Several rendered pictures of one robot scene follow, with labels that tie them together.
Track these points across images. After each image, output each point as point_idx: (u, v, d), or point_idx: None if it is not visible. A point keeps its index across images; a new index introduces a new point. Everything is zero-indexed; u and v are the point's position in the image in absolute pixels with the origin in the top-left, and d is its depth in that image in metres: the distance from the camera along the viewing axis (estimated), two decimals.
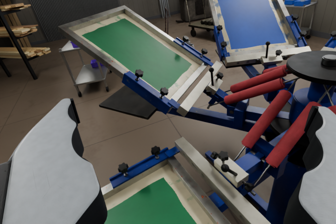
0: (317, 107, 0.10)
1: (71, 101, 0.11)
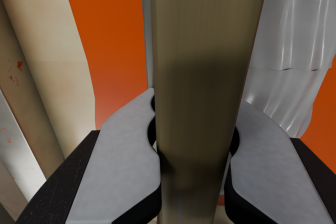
0: None
1: None
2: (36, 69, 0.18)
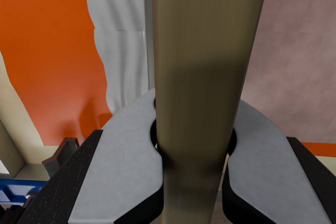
0: None
1: None
2: None
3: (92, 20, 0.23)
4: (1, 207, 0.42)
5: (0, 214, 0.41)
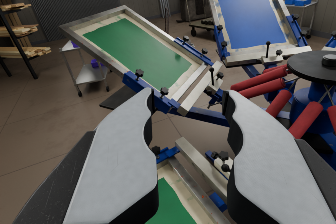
0: (228, 92, 0.11)
1: (152, 92, 0.11)
2: None
3: None
4: None
5: None
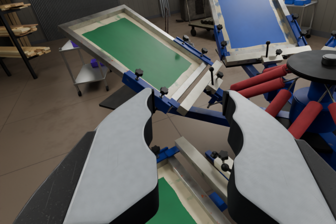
0: (228, 92, 0.11)
1: (152, 92, 0.11)
2: None
3: None
4: None
5: None
